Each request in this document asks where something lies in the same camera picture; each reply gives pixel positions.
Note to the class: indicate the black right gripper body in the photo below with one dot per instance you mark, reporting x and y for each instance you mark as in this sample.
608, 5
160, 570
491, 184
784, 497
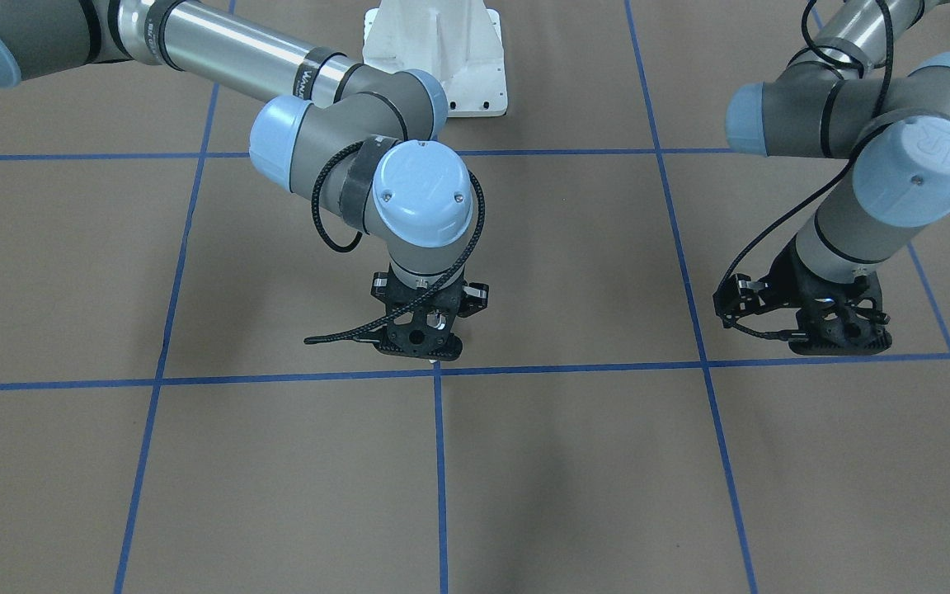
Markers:
383, 289

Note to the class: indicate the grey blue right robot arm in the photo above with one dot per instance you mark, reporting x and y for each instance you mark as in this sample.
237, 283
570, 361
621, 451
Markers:
359, 143

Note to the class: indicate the white metal robot base mount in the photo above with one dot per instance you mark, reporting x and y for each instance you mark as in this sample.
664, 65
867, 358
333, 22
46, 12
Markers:
459, 43

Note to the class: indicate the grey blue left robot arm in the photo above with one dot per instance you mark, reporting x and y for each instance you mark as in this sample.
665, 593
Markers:
839, 98

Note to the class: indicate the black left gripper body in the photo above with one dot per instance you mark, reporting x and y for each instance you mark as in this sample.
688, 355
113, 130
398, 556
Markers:
782, 285

